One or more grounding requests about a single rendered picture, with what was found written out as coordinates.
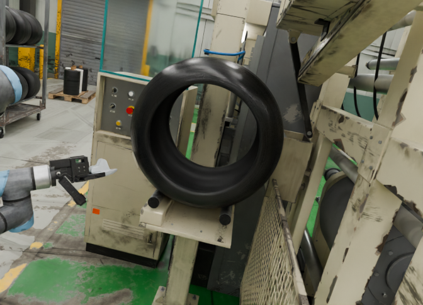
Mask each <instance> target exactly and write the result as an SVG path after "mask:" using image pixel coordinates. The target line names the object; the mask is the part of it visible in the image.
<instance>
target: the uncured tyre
mask: <svg viewBox="0 0 423 305"><path fill-rule="evenodd" d="M194 84H212V85H215V86H220V87H222V88H225V89H227V90H229V91H231V92H233V93H234V94H235V95H237V96H238V97H239V98H241V100H243V101H244V102H245V103H246V104H247V106H248V107H249V109H250V110H251V112H252V113H253V115H254V117H255V119H256V122H257V131H256V136H255V139H254V142H253V144H252V146H251V147H250V149H249V150H248V152H247V153H246V154H245V155H244V156H243V157H242V158H240V159H239V160H238V161H236V162H234V163H232V164H230V165H226V166H223V167H205V166H202V165H199V164H196V163H194V162H192V161H191V160H189V159H188V158H186V157H185V156H184V155H183V154H182V153H181V152H180V151H179V149H178V148H177V146H176V145H175V143H174V141H173V139H172V136H171V131H170V124H169V122H170V115H171V110H172V107H173V106H174V103H175V102H176V99H177V98H178V97H179V96H180V95H181V94H182V93H183V92H184V91H185V90H186V89H187V88H189V87H191V86H192V85H194ZM130 137H131V143H132V149H133V153H134V155H135V158H136V160H137V163H138V166H139V167H140V169H141V171H142V172H143V174H144V175H145V176H146V178H147V179H148V180H149V182H150V183H151V184H152V185H153V186H154V187H155V188H156V189H157V190H159V191H160V192H161V193H163V194H164V195H165V196H167V197H169V198H170V199H172V200H174V201H176V202H179V203H181V204H184V205H187V206H191V207H194V208H204V209H214V208H223V207H227V206H231V205H233V204H237V203H238V202H241V201H243V200H245V199H247V198H248V197H250V196H252V195H253V194H254V193H255V192H257V191H258V190H259V189H260V188H261V187H262V186H263V185H264V184H265V183H266V182H267V180H268V179H269V178H270V176H271V175H272V173H273V172H274V170H275V168H276V166H277V164H278V162H279V159H280V156H281V152H282V149H283V141H284V128H283V119H282V116H281V112H280V110H279V106H278V103H277V102H276V100H275V98H274V96H273V94H272V93H271V91H270V90H269V89H268V87H267V86H266V85H265V83H264V82H263V81H262V80H261V79H260V78H258V76H257V75H255V74H254V73H253V72H251V71H250V70H248V69H247V68H245V67H243V66H241V65H239V64H237V63H235V62H232V61H229V60H226V59H223V58H217V57H194V58H188V59H185V60H181V61H178V62H176V63H174V64H172V65H170V66H168V67H166V68H165V69H163V70H162V71H160V72H159V73H158V74H157V75H155V76H154V77H153V78H152V79H151V80H150V81H149V83H148V84H147V85H146V86H145V88H144V89H143V91H142V92H141V94H140V96H139V98H138V100H137V102H136V105H135V107H134V110H133V114H132V120H131V126H130Z"/></svg>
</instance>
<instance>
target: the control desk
mask: <svg viewBox="0 0 423 305"><path fill-rule="evenodd" d="M148 83H149V82H147V81H144V80H138V79H133V78H129V77H123V76H120V75H114V74H109V73H105V72H98V79H97V87H96V102H95V109H94V124H93V140H92V149H91V163H90V166H93V165H96V163H97V161H98V159H100V158H102V159H105V160H106V161H107V163H108V166H109V168H110V169H117V171H116V172H115V173H114V174H111V175H107V176H105V177H100V178H97V179H91V180H89V185H88V194H87V208H86V222H85V230H84V242H86V252H91V253H95V254H98V255H103V256H106V257H111V258H115V259H118V260H123V261H126V262H131V263H135V264H138V265H143V266H146V267H150V268H153V269H155V268H156V267H157V264H158V262H159V260H160V258H161V255H162V253H163V251H164V249H165V247H166V245H167V243H168V241H169V236H170V234H168V233H163V232H160V231H156V230H151V229H148V228H143V227H140V226H138V224H139V222H140V212H141V209H142V207H143V206H144V205H145V203H146V202H147V201H148V200H149V198H150V197H151V195H153V193H154V192H155V190H156V188H155V187H154V186H153V185H152V184H151V183H150V182H149V180H148V179H147V178H146V176H145V175H144V174H143V172H142V171H141V169H140V167H139V166H138V168H137V165H136V163H135V161H134V158H133V155H132V152H133V149H132V143H131V137H130V126H131V120H132V114H133V110H134V107H135V105H136V102H137V100H138V98H139V96H140V94H141V92H142V91H143V89H144V88H145V86H146V85H147V84H148ZM197 91H198V87H195V86H191V87H189V89H188V90H185V91H184V92H183V93H182V94H181V95H180V96H179V97H178V98H177V99H176V102H175V103H174V106H173V107H172V110H171V115H170V122H169V124H170V131H171V136H172V139H173V141H174V143H175V145H176V146H177V148H178V149H179V151H180V152H181V153H182V154H183V155H184V156H186V151H187V147H188V140H189V134H190V130H191V123H192V119H193V113H194V108H195V102H196V95H197ZM93 208H95V209H100V211H99V214H94V213H93Z"/></svg>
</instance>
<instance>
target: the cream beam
mask: <svg viewBox="0 0 423 305"><path fill-rule="evenodd" d="M358 1H359V0H282V1H281V6H280V9H279V14H278V19H277V21H276V28H278V29H282V30H288V29H289V28H291V29H294V30H301V31H303V33H304V34H308V35H314V36H321V32H322V30H323V27H324V26H323V25H317V24H314V23H315V21H316V20H318V19H319V18H321V19H324V20H326V21H330V22H332V20H333V19H334V18H335V17H336V16H339V15H340V14H342V13H344V12H345V11H347V10H348V9H349V8H350V7H352V6H354V5H355V4H357V3H358Z"/></svg>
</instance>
